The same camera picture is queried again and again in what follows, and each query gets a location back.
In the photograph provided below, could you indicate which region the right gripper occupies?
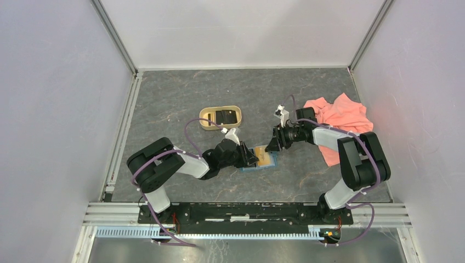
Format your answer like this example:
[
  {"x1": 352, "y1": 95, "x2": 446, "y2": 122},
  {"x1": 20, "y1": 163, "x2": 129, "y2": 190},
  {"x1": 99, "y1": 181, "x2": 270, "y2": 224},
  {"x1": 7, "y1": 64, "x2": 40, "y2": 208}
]
[{"x1": 264, "y1": 122, "x2": 304, "y2": 152}]

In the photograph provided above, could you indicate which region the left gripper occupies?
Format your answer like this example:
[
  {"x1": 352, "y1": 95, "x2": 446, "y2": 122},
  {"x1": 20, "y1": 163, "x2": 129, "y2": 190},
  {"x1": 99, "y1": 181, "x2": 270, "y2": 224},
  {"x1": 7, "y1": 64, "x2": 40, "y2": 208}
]
[{"x1": 219, "y1": 140, "x2": 259, "y2": 169}]

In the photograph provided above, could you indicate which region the orange VIP card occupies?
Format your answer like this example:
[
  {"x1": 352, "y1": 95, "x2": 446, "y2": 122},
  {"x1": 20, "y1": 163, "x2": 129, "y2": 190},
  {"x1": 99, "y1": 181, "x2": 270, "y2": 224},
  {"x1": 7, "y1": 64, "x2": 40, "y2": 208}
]
[{"x1": 254, "y1": 146, "x2": 274, "y2": 168}]

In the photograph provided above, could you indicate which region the blue card holder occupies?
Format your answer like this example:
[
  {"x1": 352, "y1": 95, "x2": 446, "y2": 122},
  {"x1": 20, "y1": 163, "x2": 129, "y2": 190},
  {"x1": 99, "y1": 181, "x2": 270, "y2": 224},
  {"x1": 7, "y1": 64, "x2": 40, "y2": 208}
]
[{"x1": 240, "y1": 145, "x2": 277, "y2": 171}]

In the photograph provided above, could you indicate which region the beige card tray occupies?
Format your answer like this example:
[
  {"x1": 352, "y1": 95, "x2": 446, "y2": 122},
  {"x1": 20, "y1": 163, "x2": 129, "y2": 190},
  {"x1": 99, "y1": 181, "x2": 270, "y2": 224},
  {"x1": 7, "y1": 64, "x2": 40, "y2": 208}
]
[{"x1": 199, "y1": 105, "x2": 242, "y2": 129}]

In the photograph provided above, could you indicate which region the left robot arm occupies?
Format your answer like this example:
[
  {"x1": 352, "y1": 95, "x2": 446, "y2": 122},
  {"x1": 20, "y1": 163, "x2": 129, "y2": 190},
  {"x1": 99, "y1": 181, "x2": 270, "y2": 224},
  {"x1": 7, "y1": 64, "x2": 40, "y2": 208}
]
[{"x1": 126, "y1": 137, "x2": 259, "y2": 223}]

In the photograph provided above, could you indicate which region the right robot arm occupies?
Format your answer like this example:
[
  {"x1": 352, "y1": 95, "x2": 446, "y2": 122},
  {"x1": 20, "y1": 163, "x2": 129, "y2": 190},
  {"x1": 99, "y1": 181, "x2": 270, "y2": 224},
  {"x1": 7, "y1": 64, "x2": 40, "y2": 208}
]
[{"x1": 265, "y1": 105, "x2": 391, "y2": 224}]

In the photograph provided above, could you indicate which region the pink cloth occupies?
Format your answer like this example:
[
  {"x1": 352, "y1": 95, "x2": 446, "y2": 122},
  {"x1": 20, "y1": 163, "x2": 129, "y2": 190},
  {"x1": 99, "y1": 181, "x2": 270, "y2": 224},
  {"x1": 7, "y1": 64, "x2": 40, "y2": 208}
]
[{"x1": 303, "y1": 93, "x2": 374, "y2": 167}]

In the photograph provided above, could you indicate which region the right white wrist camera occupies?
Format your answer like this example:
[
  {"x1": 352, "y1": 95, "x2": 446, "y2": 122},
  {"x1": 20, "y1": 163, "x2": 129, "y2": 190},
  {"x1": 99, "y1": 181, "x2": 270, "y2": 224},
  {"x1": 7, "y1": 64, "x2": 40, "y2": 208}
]
[{"x1": 274, "y1": 105, "x2": 289, "y2": 127}]

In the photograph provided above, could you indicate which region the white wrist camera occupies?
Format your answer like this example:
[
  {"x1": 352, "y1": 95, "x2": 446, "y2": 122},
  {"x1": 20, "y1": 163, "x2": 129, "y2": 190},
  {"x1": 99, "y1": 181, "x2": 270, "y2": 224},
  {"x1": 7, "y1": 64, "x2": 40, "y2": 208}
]
[
  {"x1": 274, "y1": 105, "x2": 289, "y2": 127},
  {"x1": 221, "y1": 128, "x2": 240, "y2": 145}
]

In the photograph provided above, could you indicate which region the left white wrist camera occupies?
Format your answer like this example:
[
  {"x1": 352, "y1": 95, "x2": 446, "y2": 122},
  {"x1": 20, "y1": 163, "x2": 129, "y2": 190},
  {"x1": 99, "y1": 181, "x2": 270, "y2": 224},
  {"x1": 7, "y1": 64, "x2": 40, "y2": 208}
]
[{"x1": 221, "y1": 128, "x2": 240, "y2": 145}]

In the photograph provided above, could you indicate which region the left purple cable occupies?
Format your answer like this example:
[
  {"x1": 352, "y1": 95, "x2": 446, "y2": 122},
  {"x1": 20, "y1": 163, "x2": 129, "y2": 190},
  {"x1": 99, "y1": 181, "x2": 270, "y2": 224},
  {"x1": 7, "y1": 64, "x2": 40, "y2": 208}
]
[{"x1": 131, "y1": 117, "x2": 229, "y2": 248}]

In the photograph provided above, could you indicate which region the purple cable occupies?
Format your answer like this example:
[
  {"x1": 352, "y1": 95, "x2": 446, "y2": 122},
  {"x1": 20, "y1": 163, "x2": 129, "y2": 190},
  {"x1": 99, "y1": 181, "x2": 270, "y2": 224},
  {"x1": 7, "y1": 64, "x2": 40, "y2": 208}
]
[
  {"x1": 131, "y1": 117, "x2": 229, "y2": 248},
  {"x1": 282, "y1": 95, "x2": 382, "y2": 247}
]

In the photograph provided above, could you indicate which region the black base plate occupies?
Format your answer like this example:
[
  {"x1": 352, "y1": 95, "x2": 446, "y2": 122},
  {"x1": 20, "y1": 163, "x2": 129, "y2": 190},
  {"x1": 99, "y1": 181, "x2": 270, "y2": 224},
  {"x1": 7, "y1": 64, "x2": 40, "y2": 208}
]
[{"x1": 137, "y1": 202, "x2": 354, "y2": 234}]

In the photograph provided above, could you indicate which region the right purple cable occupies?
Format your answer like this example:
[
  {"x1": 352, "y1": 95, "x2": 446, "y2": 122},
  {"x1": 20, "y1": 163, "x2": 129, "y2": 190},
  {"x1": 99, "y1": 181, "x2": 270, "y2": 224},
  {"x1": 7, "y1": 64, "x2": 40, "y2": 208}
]
[{"x1": 282, "y1": 95, "x2": 382, "y2": 247}]

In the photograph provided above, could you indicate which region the aluminium frame rail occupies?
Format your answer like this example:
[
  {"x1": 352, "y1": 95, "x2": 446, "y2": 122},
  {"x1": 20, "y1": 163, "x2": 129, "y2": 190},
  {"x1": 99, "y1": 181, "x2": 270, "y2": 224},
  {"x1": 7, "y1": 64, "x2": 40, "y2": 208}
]
[{"x1": 84, "y1": 202, "x2": 412, "y2": 228}]

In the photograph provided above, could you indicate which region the blue slotted cable duct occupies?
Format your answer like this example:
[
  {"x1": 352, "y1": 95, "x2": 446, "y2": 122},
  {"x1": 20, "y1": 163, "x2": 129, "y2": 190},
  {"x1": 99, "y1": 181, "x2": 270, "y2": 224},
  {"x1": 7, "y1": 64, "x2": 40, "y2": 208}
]
[{"x1": 95, "y1": 226, "x2": 322, "y2": 241}]

